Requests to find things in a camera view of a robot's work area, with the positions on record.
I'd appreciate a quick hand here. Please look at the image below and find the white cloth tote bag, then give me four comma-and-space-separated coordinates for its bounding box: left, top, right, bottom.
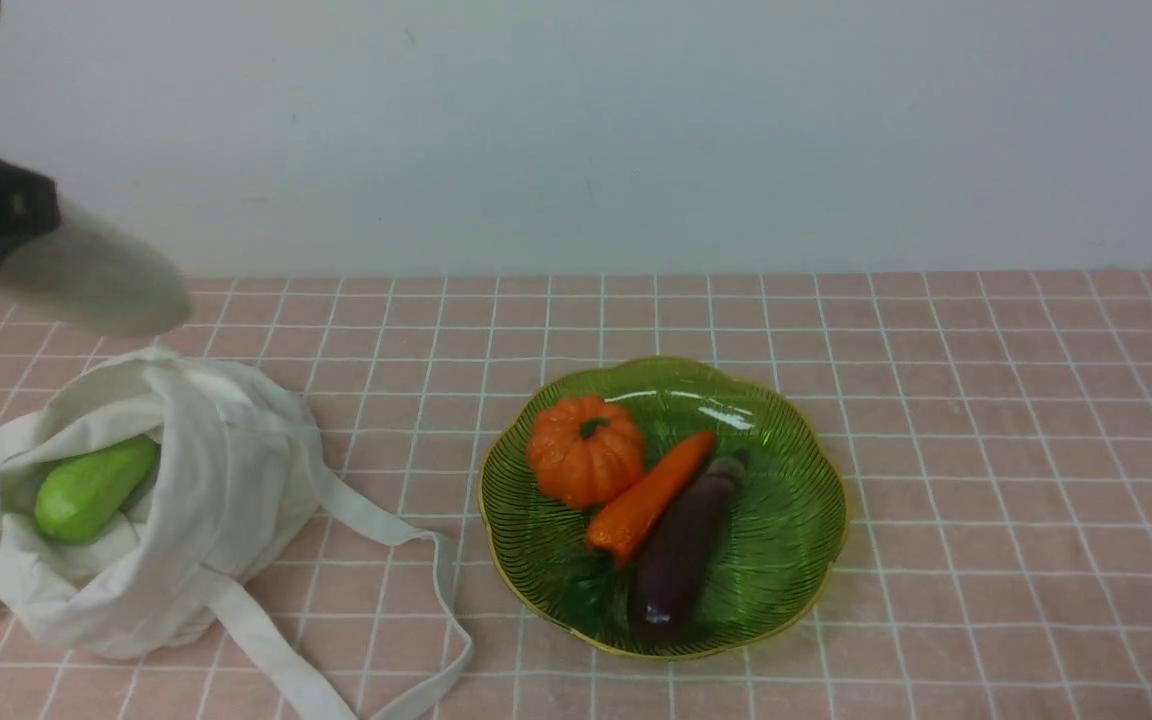
0, 348, 454, 719

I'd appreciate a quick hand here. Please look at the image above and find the green cucumber vegetable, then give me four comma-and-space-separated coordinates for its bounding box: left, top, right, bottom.
35, 435, 160, 544

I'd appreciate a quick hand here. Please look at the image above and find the orange pumpkin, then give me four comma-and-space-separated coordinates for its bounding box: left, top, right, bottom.
526, 395, 646, 511

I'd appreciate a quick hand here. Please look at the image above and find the orange carrot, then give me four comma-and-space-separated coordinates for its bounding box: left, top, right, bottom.
585, 430, 717, 569

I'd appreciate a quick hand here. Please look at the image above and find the purple eggplant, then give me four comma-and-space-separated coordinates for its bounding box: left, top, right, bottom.
627, 448, 750, 644

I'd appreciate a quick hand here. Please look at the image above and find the green glass plate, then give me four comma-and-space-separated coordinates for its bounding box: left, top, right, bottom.
477, 356, 851, 661

